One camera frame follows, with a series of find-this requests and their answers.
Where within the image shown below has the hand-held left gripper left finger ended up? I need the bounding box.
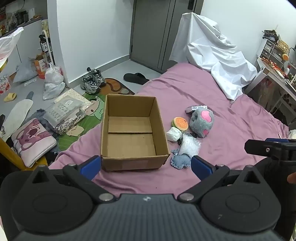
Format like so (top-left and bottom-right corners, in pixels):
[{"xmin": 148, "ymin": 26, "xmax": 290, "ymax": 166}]
[{"xmin": 30, "ymin": 155, "xmax": 117, "ymax": 204}]

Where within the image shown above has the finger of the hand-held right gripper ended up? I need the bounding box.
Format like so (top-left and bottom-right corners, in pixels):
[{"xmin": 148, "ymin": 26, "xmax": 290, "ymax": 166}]
[{"xmin": 245, "ymin": 138, "xmax": 296, "ymax": 161}]

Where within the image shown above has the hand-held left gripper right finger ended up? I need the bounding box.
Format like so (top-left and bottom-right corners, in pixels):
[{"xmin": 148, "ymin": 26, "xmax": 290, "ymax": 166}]
[{"xmin": 177, "ymin": 155, "xmax": 265, "ymax": 204}]

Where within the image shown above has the clear plastic bag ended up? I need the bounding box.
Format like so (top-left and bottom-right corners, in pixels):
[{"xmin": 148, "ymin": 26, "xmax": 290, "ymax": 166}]
[{"xmin": 178, "ymin": 133, "xmax": 201, "ymax": 156}]

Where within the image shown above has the grey paw plush toy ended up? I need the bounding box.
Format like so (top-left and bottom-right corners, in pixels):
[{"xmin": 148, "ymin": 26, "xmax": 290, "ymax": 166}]
[{"xmin": 190, "ymin": 108, "xmax": 215, "ymax": 139}]

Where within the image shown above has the white paper-wrapped ball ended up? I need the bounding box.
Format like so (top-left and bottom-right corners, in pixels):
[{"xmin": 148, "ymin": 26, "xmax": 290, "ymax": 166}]
[{"xmin": 166, "ymin": 127, "xmax": 183, "ymax": 142}]

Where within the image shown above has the brown cardboard box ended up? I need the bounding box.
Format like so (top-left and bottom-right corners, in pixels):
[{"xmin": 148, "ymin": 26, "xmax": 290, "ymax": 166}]
[{"xmin": 100, "ymin": 94, "xmax": 171, "ymax": 172}]

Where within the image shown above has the burger plush toy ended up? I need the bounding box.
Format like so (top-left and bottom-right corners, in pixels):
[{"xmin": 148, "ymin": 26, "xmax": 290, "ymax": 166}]
[{"xmin": 171, "ymin": 116, "xmax": 189, "ymax": 132}]

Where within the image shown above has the blue snack packet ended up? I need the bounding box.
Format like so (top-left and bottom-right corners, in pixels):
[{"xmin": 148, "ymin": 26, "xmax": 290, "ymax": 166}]
[{"xmin": 185, "ymin": 105, "xmax": 208, "ymax": 114}]

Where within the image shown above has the blue knitted cloth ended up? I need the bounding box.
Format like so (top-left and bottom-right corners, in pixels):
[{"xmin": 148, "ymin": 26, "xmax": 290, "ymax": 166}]
[{"xmin": 171, "ymin": 148, "xmax": 193, "ymax": 171}]

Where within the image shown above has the green cartoon floor mat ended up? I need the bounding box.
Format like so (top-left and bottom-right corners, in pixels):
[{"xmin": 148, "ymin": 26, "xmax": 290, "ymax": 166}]
[{"xmin": 57, "ymin": 77, "xmax": 136, "ymax": 152}]

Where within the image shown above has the cardboard scrap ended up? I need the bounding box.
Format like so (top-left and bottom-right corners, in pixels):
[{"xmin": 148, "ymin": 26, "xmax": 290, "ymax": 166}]
[{"xmin": 66, "ymin": 125, "xmax": 84, "ymax": 137}]

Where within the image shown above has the floral packaged cloth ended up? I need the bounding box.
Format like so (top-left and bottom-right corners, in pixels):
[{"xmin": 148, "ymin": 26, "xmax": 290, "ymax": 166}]
[{"xmin": 54, "ymin": 102, "xmax": 94, "ymax": 135}]

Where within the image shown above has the pink cartoon laptop sleeve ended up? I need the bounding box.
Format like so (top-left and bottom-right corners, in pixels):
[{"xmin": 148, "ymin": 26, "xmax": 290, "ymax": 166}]
[{"xmin": 11, "ymin": 118, "xmax": 57, "ymax": 168}]

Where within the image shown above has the grey-blue fluffy rug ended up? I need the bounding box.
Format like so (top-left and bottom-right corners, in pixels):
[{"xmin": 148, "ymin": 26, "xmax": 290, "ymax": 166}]
[{"xmin": 30, "ymin": 108, "xmax": 60, "ymax": 160}]

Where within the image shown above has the white dotted package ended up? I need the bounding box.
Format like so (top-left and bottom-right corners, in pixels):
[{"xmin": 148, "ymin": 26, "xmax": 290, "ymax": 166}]
[{"xmin": 54, "ymin": 88, "xmax": 89, "ymax": 105}]

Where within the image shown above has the white desk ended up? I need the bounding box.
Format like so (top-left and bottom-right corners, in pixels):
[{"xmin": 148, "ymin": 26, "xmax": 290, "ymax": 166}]
[{"xmin": 245, "ymin": 57, "xmax": 296, "ymax": 126}]

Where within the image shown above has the grey sneaker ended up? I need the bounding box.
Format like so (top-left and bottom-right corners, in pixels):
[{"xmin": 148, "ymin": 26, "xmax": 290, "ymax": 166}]
[
  {"xmin": 81, "ymin": 75, "xmax": 101, "ymax": 94},
  {"xmin": 91, "ymin": 68, "xmax": 107, "ymax": 87}
]

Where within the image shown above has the yellow wooden furniture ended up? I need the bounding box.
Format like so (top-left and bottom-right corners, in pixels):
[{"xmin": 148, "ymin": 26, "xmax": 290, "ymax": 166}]
[{"xmin": 0, "ymin": 136, "xmax": 48, "ymax": 171}]

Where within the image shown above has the pink bed sheet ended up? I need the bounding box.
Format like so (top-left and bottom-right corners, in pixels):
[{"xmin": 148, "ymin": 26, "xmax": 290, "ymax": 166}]
[{"xmin": 47, "ymin": 62, "xmax": 289, "ymax": 195}]

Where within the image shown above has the flat white plastic bag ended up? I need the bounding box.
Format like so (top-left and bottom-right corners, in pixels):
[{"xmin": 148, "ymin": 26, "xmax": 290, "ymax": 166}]
[{"xmin": 43, "ymin": 81, "xmax": 66, "ymax": 100}]

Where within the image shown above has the white ironing board cover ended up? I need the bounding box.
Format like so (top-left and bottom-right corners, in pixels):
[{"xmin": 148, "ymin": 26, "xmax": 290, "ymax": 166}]
[{"xmin": 0, "ymin": 91, "xmax": 34, "ymax": 139}]

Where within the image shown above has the tied white plastic bag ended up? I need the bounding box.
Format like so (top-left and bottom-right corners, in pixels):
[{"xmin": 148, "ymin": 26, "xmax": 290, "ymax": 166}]
[{"xmin": 44, "ymin": 62, "xmax": 64, "ymax": 85}]

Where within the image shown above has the small drawer organizer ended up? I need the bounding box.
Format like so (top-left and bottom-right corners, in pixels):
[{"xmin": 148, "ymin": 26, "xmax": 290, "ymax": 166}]
[{"xmin": 260, "ymin": 38, "xmax": 289, "ymax": 62}]

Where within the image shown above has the black slipper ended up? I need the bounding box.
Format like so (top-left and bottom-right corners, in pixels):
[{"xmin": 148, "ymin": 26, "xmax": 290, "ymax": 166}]
[{"xmin": 123, "ymin": 72, "xmax": 150, "ymax": 84}]

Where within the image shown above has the orange carton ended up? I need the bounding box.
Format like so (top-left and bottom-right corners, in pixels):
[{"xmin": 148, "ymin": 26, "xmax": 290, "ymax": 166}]
[{"xmin": 30, "ymin": 52, "xmax": 50, "ymax": 80}]

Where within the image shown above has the white draped sheet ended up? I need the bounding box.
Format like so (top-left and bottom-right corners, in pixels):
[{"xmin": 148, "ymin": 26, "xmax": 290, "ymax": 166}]
[{"xmin": 170, "ymin": 12, "xmax": 258, "ymax": 101}]

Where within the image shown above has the grey plastic bag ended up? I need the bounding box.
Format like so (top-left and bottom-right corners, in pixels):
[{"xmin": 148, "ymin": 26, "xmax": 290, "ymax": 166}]
[{"xmin": 13, "ymin": 61, "xmax": 38, "ymax": 83}]

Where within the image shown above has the pink-labelled bottle pack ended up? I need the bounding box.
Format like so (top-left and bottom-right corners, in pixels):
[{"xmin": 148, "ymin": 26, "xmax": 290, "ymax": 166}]
[{"xmin": 0, "ymin": 74, "xmax": 12, "ymax": 95}]

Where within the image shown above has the black bottle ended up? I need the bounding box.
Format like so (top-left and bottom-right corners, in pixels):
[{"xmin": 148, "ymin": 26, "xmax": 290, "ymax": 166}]
[{"xmin": 39, "ymin": 35, "xmax": 49, "ymax": 52}]

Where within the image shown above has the white rack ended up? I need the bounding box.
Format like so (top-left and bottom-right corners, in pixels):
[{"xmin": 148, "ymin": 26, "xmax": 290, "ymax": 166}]
[{"xmin": 42, "ymin": 29, "xmax": 55, "ymax": 66}]

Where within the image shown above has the white cabinet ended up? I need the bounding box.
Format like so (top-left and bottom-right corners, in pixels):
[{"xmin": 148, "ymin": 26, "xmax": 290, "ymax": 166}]
[{"xmin": 8, "ymin": 19, "xmax": 48, "ymax": 69}]

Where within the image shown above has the grey door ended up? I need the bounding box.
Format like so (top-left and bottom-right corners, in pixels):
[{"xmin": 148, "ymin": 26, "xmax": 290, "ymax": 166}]
[{"xmin": 129, "ymin": 0, "xmax": 204, "ymax": 74}]

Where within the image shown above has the large translucent plastic bag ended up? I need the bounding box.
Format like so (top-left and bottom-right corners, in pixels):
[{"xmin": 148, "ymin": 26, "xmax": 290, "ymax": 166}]
[{"xmin": 0, "ymin": 27, "xmax": 24, "ymax": 61}]

